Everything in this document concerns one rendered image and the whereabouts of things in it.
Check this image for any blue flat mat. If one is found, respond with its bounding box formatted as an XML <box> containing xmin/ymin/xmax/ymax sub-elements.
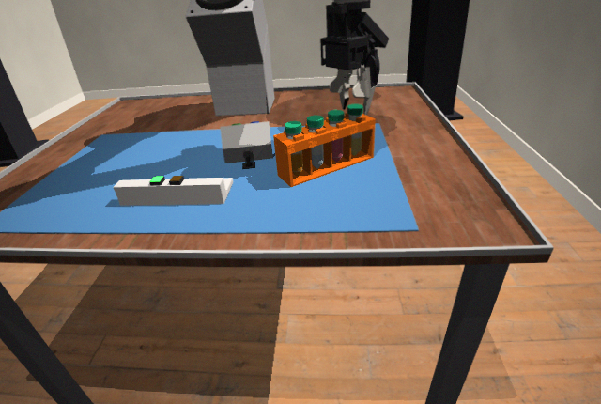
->
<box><xmin>0</xmin><ymin>123</ymin><xmax>419</xmax><ymax>234</ymax></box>

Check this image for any green round cap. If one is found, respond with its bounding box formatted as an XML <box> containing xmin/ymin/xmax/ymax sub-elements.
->
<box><xmin>285</xmin><ymin>121</ymin><xmax>302</xmax><ymax>134</ymax></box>
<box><xmin>347</xmin><ymin>104</ymin><xmax>363</xmax><ymax>116</ymax></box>
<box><xmin>328</xmin><ymin>110</ymin><xmax>344</xmax><ymax>122</ymax></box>
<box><xmin>307</xmin><ymin>116</ymin><xmax>324</xmax><ymax>128</ymax></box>

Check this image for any orange test tube rack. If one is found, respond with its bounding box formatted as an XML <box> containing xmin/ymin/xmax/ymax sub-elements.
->
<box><xmin>273</xmin><ymin>113</ymin><xmax>376</xmax><ymax>187</ymax></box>

